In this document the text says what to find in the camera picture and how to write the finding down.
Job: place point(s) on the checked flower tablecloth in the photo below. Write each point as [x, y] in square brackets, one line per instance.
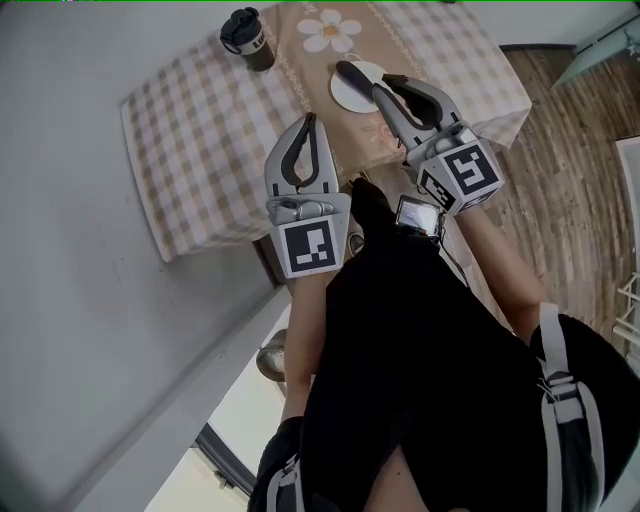
[440, 45]

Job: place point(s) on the table with checked cloth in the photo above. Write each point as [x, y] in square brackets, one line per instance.
[210, 150]

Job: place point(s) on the small chest-mounted screen device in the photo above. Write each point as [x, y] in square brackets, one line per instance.
[419, 216]

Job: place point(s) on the black lidded coffee cup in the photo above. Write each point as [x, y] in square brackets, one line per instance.
[252, 42]

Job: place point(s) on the white door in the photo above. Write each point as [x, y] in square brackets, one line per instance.
[235, 400]

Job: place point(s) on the person's black clothing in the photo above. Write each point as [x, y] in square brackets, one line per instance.
[425, 360]

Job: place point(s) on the person's left forearm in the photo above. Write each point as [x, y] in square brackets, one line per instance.
[305, 340]

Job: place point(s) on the person's right forearm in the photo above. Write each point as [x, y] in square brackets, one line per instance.
[500, 270]

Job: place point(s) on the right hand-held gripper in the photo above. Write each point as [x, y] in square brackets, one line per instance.
[467, 172]

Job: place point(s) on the white rack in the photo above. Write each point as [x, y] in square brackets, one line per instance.
[627, 300]

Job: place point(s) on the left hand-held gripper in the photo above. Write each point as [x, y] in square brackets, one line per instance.
[310, 245]

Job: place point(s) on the pale green cabinet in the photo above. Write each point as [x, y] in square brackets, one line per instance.
[600, 55]

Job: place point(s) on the round white plate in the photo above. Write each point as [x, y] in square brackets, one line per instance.
[350, 99]

